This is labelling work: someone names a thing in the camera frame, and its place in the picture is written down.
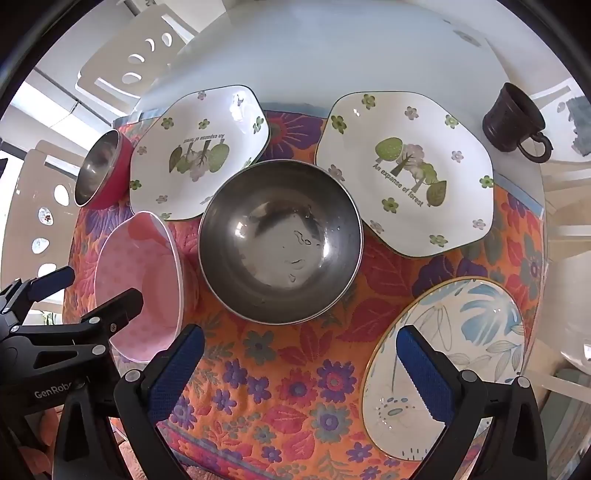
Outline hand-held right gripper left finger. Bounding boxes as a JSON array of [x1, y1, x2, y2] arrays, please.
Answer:
[[54, 323, 206, 480]]

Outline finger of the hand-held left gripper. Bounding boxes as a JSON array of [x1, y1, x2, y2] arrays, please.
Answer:
[[0, 266, 75, 319], [14, 288, 145, 356]]

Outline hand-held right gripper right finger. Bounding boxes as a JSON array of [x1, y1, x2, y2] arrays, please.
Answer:
[[396, 325, 548, 480]]

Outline pink bowl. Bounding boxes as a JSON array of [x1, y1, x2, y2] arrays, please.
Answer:
[[93, 211, 188, 363]]

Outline red steel bowl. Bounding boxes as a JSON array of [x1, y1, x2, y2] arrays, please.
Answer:
[[74, 129, 132, 210]]

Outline large steel bowl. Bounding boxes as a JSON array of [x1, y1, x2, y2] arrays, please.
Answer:
[[198, 160, 365, 325]]

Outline white floral tree plate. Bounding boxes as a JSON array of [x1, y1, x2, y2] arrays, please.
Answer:
[[128, 85, 271, 223], [315, 91, 495, 258]]

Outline white chair with oval holes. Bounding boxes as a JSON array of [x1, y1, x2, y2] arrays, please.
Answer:
[[76, 4, 204, 100], [11, 138, 100, 287]]

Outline orange floral cloth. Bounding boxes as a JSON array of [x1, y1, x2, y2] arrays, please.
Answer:
[[62, 109, 548, 480]]

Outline dark metal cup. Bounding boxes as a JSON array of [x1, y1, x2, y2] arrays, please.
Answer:
[[482, 83, 554, 163]]

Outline grey-blue cloth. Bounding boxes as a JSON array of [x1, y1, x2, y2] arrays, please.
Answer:
[[566, 97, 591, 158]]

